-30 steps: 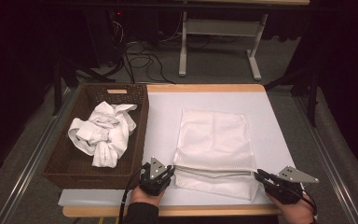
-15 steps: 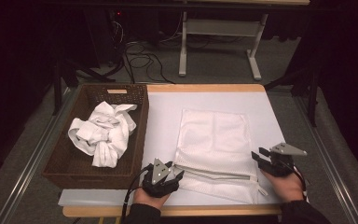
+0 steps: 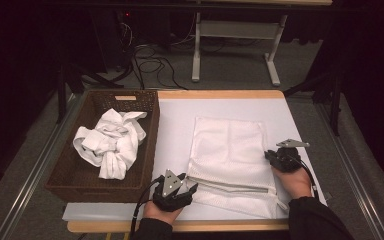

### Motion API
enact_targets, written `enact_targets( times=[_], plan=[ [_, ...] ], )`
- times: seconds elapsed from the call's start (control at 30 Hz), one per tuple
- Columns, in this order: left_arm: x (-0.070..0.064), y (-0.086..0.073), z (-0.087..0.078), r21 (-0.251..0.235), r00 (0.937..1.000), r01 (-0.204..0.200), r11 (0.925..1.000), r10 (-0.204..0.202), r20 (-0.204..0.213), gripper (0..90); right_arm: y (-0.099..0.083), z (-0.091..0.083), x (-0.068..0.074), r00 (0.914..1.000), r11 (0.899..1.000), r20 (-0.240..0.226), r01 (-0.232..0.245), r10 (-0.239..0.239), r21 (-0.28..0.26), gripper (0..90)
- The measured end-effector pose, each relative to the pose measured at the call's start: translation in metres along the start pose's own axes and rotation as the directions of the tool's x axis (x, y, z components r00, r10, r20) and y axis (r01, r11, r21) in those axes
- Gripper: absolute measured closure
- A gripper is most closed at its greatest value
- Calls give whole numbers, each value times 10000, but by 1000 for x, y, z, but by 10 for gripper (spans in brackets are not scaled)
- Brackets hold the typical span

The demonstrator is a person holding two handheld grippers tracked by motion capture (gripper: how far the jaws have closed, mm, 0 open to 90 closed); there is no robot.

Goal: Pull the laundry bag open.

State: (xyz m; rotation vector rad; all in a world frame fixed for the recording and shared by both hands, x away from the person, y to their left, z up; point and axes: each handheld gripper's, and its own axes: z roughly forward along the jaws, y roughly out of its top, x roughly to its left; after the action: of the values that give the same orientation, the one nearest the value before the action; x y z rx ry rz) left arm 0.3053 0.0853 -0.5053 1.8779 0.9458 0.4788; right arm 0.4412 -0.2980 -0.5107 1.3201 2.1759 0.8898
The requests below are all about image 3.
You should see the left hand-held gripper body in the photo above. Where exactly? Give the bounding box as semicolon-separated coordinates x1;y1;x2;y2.
152;169;194;213

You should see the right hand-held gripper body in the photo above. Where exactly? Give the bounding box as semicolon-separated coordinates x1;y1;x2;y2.
271;138;311;173

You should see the white towel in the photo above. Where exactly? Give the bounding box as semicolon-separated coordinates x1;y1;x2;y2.
185;116;289;220

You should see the white shirt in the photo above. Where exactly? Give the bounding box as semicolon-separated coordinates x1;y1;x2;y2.
72;108;148;181

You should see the brown wicker basket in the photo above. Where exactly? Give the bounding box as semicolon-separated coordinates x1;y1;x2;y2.
44;89;161;204

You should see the person's left hand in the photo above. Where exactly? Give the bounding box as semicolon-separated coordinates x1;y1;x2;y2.
142;201;183;226

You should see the person's right hand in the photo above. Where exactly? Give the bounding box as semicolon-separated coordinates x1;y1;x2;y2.
272;168;314;200

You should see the white table sheet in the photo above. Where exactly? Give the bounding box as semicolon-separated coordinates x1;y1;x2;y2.
62;98;328;222

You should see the black metal stand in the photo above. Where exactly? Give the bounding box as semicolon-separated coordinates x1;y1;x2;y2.
283;71;344;137
56;61;124;125

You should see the dark computer tower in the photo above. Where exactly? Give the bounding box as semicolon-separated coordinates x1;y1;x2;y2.
89;9;135;73

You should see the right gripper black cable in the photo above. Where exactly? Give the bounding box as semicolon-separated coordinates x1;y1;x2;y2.
296;158;320;201

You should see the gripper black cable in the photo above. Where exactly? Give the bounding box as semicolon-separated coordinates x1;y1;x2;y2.
129;176;164;239
296;158;320;201

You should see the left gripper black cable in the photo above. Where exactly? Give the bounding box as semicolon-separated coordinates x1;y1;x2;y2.
129;176;164;239

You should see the metal floor rail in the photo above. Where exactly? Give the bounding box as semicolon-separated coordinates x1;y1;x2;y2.
314;103;384;240
0;93;88;240

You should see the black floor cable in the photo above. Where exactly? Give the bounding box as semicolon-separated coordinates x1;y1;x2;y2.
131;43;189;91

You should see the white metal frame desk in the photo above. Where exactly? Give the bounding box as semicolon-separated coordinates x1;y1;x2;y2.
186;0;334;88

